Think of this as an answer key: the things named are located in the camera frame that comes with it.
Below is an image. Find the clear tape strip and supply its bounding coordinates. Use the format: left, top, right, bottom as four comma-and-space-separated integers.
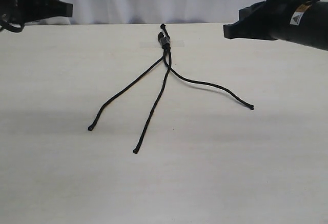
140, 40, 186, 49

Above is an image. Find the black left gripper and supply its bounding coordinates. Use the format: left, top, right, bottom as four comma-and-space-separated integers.
1, 0, 73, 26

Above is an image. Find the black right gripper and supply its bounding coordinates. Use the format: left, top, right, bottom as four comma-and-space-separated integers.
223, 0, 300, 41

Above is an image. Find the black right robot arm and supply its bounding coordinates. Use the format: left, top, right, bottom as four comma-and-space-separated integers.
223, 0, 327, 51

